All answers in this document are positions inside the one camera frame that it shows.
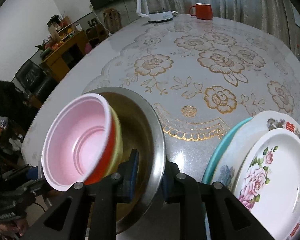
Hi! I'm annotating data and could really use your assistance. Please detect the white plate red blue pattern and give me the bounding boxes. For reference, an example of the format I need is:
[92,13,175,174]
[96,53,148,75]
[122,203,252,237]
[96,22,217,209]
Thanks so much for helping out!
[211,111,300,239]

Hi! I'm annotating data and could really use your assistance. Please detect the turquoise round tray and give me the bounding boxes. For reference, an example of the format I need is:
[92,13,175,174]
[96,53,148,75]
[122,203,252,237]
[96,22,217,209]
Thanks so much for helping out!
[202,117,252,184]

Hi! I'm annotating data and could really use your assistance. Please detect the white plate pink roses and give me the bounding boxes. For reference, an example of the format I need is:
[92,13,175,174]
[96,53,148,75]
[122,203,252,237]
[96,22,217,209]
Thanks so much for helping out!
[232,128,300,239]

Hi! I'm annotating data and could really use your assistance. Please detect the red plastic bowl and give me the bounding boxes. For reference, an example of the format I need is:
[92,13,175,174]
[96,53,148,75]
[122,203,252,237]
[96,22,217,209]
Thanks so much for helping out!
[42,93,116,191]

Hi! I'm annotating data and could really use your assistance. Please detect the yellow plastic bowl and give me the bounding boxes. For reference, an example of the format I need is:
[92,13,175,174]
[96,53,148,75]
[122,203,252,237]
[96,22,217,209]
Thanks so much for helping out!
[104,107,123,177]

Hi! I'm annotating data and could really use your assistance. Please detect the stainless steel bowl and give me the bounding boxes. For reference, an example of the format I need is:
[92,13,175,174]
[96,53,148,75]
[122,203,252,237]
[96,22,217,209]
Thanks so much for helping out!
[93,87,166,233]

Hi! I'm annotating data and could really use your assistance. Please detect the black leather chair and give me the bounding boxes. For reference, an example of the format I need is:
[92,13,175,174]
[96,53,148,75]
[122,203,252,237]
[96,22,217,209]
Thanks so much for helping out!
[15,59,58,103]

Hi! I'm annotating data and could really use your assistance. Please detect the wooden cabinet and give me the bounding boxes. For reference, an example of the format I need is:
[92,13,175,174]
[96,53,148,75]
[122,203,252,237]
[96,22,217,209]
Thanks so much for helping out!
[40,16,88,82]

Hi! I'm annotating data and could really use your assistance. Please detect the wooden chair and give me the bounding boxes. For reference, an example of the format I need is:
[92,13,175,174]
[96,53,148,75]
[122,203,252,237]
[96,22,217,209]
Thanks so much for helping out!
[103,8,122,34]

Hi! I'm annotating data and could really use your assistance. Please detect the red mug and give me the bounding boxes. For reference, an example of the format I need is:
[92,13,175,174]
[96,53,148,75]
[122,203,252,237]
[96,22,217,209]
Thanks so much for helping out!
[189,3,213,21]

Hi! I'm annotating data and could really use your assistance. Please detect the white electric kettle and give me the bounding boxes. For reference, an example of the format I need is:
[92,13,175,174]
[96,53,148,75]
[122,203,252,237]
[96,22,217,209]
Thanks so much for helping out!
[136,0,173,23]

